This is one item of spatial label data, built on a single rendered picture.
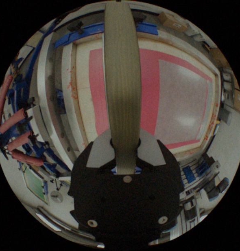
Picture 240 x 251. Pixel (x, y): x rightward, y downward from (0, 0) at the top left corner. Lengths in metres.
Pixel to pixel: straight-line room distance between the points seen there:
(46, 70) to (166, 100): 0.40
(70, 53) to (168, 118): 0.40
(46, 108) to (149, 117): 0.34
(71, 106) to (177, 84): 0.36
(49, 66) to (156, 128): 0.44
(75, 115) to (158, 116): 0.28
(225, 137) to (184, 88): 3.56
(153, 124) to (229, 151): 3.70
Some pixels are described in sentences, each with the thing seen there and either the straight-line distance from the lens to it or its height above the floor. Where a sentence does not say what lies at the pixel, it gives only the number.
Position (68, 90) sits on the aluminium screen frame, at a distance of 0.27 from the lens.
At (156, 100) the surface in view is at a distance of 0.28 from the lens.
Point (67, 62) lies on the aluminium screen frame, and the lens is 0.29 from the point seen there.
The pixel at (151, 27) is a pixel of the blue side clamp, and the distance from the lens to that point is 0.32.
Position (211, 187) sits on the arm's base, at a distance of 0.97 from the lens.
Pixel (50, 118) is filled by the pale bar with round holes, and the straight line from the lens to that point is 0.28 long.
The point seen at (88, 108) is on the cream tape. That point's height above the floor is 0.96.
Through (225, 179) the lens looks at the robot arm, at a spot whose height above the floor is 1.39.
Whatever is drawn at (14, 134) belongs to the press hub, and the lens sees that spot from 0.81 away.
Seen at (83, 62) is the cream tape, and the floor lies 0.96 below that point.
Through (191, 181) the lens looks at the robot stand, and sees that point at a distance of 0.80.
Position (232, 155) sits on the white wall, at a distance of 3.85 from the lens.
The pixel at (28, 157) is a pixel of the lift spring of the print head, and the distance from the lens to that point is 0.69.
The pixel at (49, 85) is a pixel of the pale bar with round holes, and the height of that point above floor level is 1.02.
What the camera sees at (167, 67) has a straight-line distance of 0.31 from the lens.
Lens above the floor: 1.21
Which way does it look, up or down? 63 degrees down
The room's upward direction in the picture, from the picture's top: 178 degrees counter-clockwise
